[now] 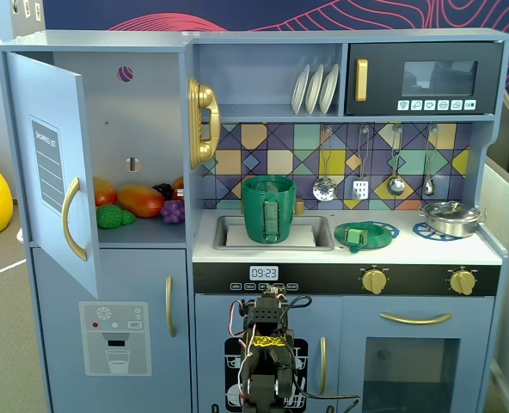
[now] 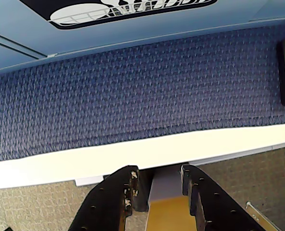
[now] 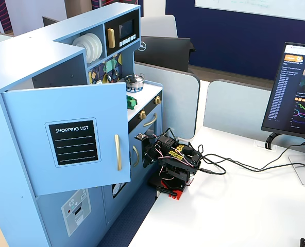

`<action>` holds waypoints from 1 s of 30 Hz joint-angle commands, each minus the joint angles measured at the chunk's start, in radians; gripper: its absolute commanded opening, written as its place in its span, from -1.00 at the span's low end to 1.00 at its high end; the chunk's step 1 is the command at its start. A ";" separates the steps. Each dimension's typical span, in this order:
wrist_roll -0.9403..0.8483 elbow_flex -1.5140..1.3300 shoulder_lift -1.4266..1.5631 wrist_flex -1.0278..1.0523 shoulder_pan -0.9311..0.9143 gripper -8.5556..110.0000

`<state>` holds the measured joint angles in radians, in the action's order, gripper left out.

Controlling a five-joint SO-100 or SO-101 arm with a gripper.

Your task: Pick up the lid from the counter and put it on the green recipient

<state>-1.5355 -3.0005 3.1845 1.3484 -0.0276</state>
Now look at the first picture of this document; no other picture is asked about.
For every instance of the large toy mango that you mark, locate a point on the large toy mango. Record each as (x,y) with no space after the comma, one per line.
(140,201)

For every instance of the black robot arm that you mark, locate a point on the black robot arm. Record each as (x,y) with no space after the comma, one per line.
(266,316)

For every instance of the digital clock display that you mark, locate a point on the digital clock display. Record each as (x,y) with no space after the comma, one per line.
(264,273)

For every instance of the steel slotted spatula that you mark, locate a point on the steel slotted spatula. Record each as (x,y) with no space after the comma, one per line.
(360,189)

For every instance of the steel pot with lid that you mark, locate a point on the steel pot with lid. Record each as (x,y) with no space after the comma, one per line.
(450,221)

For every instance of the steel slotted skimmer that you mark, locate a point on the steel slotted skimmer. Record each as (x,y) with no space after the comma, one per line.
(324,189)

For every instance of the grey desk divider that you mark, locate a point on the grey desk divider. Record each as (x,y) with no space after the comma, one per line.
(508,258)

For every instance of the green round lid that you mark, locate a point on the green round lid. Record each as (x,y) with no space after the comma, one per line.
(379,239)

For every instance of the green toy fruit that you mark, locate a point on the green toy fruit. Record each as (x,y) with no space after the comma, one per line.
(110,216)

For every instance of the green ribbed container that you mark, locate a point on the green ribbed container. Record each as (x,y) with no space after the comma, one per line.
(254,215)

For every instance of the blue toy kitchen unit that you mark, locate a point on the blue toy kitchen unit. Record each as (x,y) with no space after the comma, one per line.
(151,275)

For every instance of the black dishwasher sticker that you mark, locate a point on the black dishwasher sticker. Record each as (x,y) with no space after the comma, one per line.
(233,357)

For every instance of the blue fridge door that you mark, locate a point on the blue fridge door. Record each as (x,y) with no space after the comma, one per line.
(44,94)

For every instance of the gold toy telephone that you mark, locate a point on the gold toy telephone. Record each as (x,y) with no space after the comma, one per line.
(203,96)

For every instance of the small toy mango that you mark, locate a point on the small toy mango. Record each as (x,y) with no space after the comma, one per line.
(104,192)

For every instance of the blue oven door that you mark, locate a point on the blue oven door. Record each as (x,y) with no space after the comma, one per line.
(353,327)

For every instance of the black toy microwave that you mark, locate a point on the black toy microwave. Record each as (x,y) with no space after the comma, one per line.
(383,77)

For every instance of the gold faucet knob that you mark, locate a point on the gold faucet knob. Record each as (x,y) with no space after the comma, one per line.
(300,207)

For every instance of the white toy plate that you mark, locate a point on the white toy plate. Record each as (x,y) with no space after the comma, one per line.
(299,92)
(313,92)
(328,90)

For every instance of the shopping list sticker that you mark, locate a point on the shopping list sticker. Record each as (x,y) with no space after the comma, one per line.
(48,163)

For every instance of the steel ladle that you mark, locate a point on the steel ladle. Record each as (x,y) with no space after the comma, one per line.
(395,186)

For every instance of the purple toy grapes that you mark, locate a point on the purple toy grapes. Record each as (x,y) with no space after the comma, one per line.
(173,211)

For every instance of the gold stove knob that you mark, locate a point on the gold stove knob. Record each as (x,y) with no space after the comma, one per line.
(463,282)
(374,281)

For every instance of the grey toy sink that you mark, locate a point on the grey toy sink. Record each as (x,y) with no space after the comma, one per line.
(220,234)

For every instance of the steel spoon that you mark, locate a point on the steel spoon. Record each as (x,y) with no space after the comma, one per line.
(429,187)

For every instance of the water dispenser sticker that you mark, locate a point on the water dispenser sticker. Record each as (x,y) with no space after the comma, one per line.
(117,344)

